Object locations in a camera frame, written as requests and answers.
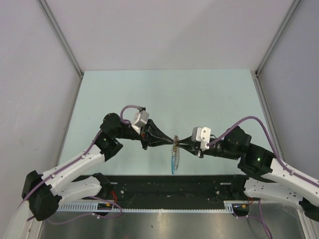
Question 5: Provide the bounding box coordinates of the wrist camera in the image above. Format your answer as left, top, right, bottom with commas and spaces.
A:
191, 127, 211, 151
131, 108, 150, 134

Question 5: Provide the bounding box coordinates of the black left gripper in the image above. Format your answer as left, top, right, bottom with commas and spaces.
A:
114, 118, 173, 150

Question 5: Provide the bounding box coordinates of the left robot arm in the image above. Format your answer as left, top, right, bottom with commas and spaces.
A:
22, 111, 173, 221

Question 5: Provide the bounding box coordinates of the right aluminium corner post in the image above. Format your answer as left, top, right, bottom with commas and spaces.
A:
255, 0, 303, 77

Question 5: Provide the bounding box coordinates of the aluminium corner post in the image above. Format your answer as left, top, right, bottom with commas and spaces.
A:
255, 0, 303, 77
37, 0, 84, 79

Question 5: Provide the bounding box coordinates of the left aluminium corner post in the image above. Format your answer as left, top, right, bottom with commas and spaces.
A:
37, 0, 84, 79

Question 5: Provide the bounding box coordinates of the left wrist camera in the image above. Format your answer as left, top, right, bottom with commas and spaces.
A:
131, 108, 150, 134

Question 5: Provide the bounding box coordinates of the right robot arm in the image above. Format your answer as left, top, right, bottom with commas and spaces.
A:
174, 125, 319, 221

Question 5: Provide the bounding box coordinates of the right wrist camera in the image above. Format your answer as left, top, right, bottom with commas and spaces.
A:
191, 127, 211, 151

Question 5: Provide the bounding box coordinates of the grey slotted cable duct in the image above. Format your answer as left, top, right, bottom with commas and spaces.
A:
57, 201, 234, 213

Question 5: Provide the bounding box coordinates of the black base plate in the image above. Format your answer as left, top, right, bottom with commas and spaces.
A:
67, 175, 261, 203

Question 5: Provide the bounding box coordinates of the blue key tag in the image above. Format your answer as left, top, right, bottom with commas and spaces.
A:
171, 155, 175, 175

